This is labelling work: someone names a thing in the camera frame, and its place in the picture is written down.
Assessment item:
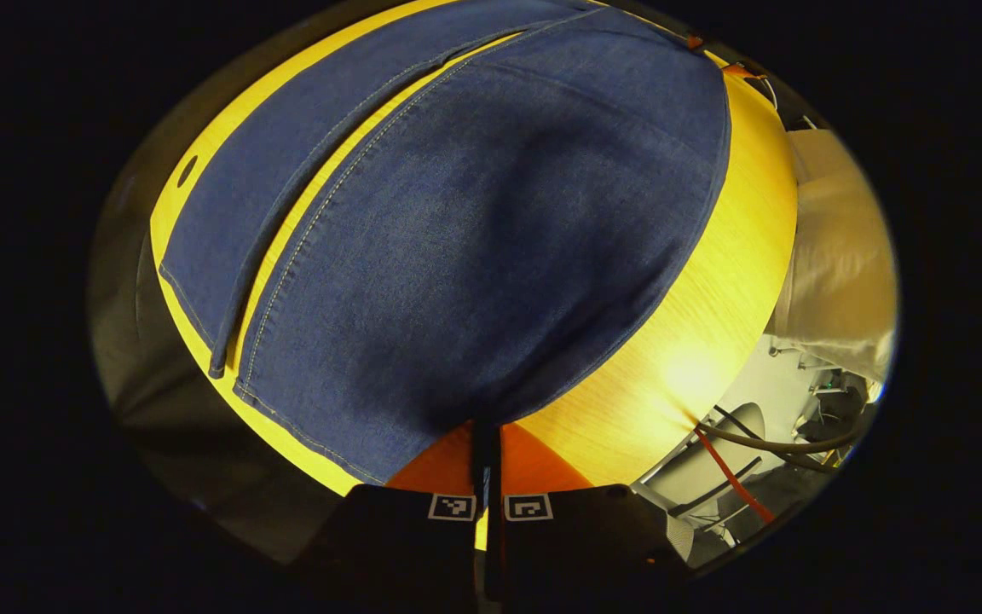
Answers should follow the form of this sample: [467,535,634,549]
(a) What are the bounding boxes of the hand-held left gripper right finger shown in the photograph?
[487,422,692,608]

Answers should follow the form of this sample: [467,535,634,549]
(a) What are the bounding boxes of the grey chair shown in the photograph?
[632,401,769,564]

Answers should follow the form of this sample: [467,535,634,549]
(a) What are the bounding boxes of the red cable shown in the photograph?
[694,426,775,524]

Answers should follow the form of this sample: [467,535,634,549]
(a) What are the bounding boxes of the blue denim jeans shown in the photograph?
[157,0,732,487]

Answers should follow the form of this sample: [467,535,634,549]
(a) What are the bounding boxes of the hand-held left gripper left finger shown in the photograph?
[308,420,485,608]

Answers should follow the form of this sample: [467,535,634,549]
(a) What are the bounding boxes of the cream cloth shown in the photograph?
[765,128,899,385]

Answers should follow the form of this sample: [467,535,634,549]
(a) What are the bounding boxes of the grey cable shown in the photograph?
[696,408,863,455]

